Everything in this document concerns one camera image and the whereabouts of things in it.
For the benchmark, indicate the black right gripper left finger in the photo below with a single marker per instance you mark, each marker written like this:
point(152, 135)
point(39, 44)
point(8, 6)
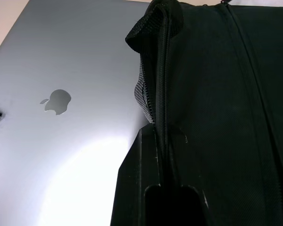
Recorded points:
point(134, 179)

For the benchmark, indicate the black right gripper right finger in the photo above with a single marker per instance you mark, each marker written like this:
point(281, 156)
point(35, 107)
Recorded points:
point(193, 179)

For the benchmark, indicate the black laptop bag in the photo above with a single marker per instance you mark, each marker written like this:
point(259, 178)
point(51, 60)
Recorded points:
point(226, 94)

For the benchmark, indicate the silver grey laptop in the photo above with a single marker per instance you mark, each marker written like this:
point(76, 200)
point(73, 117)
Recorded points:
point(61, 58)

